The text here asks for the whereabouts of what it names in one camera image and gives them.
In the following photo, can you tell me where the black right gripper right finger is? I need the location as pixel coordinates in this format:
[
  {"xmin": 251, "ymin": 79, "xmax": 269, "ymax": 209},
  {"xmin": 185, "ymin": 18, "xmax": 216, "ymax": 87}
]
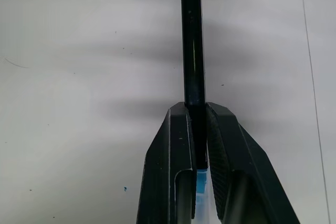
[{"xmin": 205, "ymin": 102, "xmax": 301, "ymax": 224}]

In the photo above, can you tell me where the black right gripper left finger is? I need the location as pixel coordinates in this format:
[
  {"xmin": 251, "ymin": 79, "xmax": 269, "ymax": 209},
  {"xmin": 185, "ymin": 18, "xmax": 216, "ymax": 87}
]
[{"xmin": 135, "ymin": 101, "xmax": 198, "ymax": 224}]

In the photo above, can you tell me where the black marker pen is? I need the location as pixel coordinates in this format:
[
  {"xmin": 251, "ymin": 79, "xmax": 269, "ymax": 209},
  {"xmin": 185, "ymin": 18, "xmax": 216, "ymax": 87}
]
[{"xmin": 180, "ymin": 0, "xmax": 208, "ymax": 170}]

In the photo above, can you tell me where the blue translucent marker cap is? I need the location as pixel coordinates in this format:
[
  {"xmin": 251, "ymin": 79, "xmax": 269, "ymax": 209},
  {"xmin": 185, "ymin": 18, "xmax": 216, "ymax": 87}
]
[{"xmin": 192, "ymin": 169, "xmax": 220, "ymax": 224}]

